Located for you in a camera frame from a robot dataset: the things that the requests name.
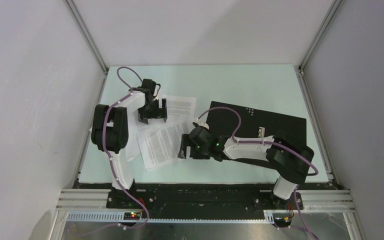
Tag large printed paper sheet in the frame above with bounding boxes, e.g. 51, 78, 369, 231
138, 119, 193, 172

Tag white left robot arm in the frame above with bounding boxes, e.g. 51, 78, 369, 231
91, 78, 168, 208

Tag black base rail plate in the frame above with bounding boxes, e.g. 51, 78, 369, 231
105, 183, 304, 220

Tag controller board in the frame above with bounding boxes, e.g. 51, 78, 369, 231
123, 211, 142, 221
273, 216, 292, 229

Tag red and black folder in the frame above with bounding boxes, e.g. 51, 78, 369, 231
206, 101, 307, 145

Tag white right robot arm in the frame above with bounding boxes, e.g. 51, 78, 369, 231
177, 125, 319, 209

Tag aluminium frame post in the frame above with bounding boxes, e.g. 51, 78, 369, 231
298, 0, 345, 76
63, 0, 109, 75

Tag top printed paper sheet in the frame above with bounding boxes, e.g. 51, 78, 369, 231
162, 94, 197, 123

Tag right aluminium frame post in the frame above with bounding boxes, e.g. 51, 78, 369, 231
298, 0, 345, 76

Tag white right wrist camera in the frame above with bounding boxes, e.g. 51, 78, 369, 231
192, 118, 210, 130

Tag right controller board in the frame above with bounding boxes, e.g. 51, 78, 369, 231
273, 216, 292, 229

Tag grey slotted cable duct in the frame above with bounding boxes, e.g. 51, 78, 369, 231
66, 211, 274, 224

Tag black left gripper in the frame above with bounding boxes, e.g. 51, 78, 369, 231
138, 98, 167, 125

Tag left controller board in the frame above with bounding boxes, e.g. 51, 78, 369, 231
123, 211, 142, 221

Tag left aluminium frame post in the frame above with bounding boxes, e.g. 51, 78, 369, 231
63, 0, 109, 75

